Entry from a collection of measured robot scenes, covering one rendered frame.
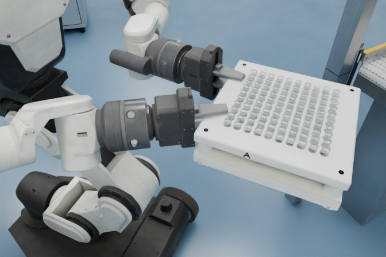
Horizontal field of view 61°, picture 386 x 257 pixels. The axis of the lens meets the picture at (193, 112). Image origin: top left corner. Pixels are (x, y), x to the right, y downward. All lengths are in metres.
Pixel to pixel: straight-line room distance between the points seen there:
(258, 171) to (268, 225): 1.10
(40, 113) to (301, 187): 0.41
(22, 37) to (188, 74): 0.35
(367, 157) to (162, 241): 0.90
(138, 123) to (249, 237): 1.14
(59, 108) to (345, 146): 0.45
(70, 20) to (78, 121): 2.55
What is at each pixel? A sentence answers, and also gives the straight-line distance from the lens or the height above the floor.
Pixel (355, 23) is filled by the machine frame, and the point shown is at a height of 0.95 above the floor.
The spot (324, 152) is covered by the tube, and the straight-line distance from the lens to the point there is 0.54.
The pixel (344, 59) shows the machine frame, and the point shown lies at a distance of 1.17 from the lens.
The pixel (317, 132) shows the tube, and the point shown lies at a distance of 0.58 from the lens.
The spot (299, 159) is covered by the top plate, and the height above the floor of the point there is 1.01.
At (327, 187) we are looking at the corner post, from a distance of 0.55.
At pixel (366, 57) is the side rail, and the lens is 1.23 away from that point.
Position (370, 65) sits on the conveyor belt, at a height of 0.80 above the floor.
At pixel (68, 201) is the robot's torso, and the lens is 1.40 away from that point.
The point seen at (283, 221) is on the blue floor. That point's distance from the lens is 1.67.
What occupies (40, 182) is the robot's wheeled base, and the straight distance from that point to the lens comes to 1.42.
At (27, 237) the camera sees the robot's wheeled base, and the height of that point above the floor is 0.17.
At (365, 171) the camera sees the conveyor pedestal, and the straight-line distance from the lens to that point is 1.59.
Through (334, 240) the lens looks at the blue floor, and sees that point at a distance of 1.69.
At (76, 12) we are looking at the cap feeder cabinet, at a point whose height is 0.20.
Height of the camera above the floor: 1.39
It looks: 41 degrees down
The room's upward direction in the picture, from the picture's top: straight up
